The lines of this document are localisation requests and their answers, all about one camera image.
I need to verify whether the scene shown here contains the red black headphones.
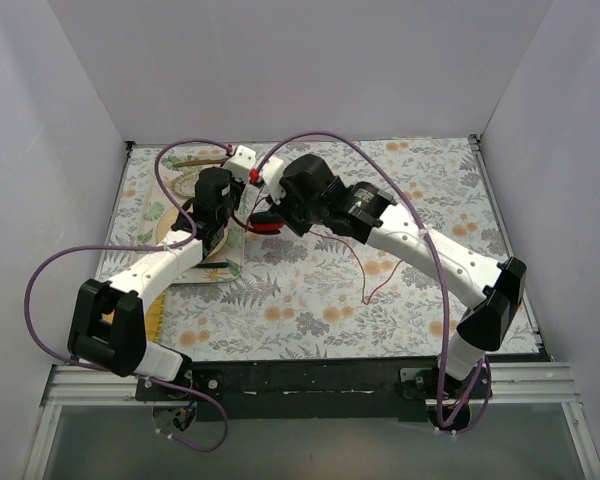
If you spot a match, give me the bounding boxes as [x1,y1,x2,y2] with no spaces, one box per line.
[231,210,285,236]

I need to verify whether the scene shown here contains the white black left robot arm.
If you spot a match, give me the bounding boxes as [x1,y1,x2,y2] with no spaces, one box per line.
[68,167,244,400]

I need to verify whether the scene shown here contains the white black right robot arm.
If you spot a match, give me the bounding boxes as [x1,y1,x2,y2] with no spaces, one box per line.
[262,154,527,398]

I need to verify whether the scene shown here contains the copper coloured knife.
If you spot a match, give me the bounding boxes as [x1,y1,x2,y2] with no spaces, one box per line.
[173,158,226,169]

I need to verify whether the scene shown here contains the speckled ceramic saucer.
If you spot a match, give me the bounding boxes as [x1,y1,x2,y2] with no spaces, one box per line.
[172,171,200,198]

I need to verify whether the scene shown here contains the floral leaf print tray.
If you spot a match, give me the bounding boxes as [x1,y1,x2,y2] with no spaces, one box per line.
[137,147,245,284]

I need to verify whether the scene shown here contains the beige bird painted plate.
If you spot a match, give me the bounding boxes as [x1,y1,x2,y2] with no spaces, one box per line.
[154,207,228,259]

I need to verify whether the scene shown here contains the floral patterned table mat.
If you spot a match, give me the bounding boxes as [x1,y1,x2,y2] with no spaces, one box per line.
[82,137,542,360]

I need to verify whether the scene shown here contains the yellow woven bamboo mat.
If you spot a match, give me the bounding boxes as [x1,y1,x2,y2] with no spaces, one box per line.
[144,292,166,343]

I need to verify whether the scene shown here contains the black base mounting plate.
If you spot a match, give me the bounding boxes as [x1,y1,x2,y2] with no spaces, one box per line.
[134,357,494,421]

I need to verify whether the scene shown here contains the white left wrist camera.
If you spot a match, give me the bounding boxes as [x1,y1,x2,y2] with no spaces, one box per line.
[222,145,258,185]

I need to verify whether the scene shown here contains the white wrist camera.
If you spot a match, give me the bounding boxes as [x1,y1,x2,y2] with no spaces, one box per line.
[222,145,258,185]
[249,156,285,205]

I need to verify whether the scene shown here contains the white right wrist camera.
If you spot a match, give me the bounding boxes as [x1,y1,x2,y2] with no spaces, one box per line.
[249,156,285,205]

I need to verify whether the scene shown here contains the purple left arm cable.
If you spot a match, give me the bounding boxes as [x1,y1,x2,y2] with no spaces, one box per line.
[23,137,236,454]

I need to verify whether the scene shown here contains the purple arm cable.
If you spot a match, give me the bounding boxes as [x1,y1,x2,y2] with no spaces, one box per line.
[23,137,236,454]
[252,130,494,437]

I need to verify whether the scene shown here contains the dark green handled utensil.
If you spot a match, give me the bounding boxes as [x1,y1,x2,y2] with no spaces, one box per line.
[192,261,229,270]

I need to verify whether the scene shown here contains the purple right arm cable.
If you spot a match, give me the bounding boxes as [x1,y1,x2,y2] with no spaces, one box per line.
[252,130,494,437]

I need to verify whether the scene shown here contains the aluminium frame rail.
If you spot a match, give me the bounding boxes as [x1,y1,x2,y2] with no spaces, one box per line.
[41,360,581,406]

